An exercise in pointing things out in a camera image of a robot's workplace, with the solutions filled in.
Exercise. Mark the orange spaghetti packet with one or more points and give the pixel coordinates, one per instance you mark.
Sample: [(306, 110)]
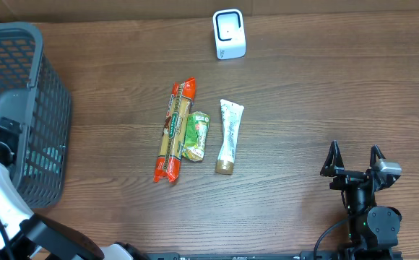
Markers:
[(173, 134)]

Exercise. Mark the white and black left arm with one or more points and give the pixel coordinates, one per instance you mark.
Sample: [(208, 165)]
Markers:
[(23, 232)]

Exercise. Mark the white barcode scanner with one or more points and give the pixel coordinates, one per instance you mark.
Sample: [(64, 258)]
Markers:
[(230, 39)]

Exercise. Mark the mint green wipes packet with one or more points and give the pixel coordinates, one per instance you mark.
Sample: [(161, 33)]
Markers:
[(47, 161)]

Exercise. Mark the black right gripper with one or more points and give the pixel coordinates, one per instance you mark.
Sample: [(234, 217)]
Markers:
[(334, 165)]

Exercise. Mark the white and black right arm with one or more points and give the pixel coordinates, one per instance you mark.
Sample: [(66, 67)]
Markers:
[(372, 229)]

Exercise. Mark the white tube with gold cap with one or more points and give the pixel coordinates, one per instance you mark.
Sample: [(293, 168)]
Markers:
[(231, 118)]

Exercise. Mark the green snack packet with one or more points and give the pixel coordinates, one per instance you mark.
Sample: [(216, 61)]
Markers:
[(195, 137)]

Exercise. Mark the grey plastic shopping basket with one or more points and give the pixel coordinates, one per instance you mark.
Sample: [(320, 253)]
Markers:
[(35, 110)]

